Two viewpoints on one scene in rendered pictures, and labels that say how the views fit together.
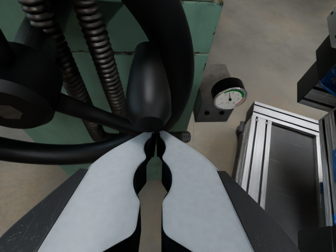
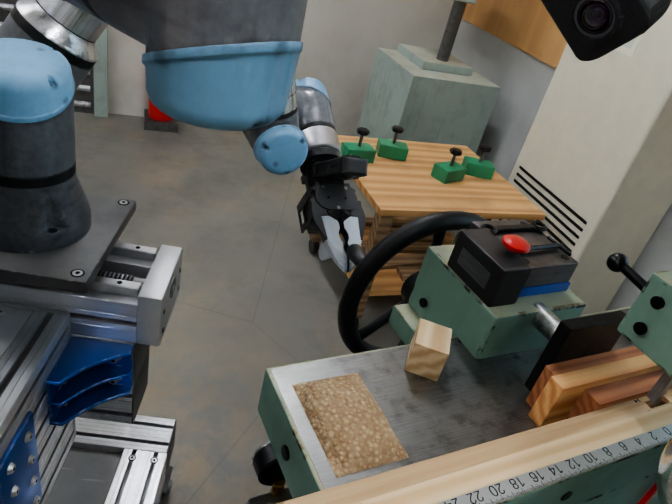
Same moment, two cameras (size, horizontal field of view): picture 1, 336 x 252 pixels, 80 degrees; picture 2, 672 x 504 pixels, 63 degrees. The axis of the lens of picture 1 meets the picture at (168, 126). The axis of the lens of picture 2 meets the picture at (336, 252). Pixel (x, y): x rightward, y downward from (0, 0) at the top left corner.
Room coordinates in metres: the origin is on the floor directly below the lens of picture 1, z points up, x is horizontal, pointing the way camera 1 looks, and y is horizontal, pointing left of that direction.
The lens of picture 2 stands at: (0.70, -0.27, 1.28)
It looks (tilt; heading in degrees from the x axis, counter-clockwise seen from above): 32 degrees down; 158
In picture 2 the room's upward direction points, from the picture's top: 15 degrees clockwise
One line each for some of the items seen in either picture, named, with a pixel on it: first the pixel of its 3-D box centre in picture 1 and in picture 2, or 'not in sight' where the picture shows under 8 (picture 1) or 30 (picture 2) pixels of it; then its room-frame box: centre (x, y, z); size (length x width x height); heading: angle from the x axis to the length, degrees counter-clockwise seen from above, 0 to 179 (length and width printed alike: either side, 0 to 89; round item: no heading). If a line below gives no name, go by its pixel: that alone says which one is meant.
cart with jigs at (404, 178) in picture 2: not in sight; (413, 220); (-0.97, 0.68, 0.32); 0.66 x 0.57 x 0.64; 95
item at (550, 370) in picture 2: not in sight; (608, 372); (0.38, 0.20, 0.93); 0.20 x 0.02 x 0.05; 101
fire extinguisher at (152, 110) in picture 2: not in sight; (163, 72); (-2.42, -0.26, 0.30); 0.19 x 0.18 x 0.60; 2
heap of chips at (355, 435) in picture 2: not in sight; (350, 413); (0.40, -0.10, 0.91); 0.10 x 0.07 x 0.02; 11
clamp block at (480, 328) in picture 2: not in sight; (492, 303); (0.25, 0.12, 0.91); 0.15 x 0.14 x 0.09; 101
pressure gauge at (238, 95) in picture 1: (226, 95); (277, 468); (0.28, -0.10, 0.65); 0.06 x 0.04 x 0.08; 101
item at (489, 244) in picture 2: not in sight; (510, 253); (0.25, 0.12, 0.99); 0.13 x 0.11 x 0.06; 101
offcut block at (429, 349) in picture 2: not in sight; (428, 349); (0.33, 0.00, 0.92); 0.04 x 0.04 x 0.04; 61
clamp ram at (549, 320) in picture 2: not in sight; (556, 332); (0.34, 0.14, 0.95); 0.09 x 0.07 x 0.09; 101
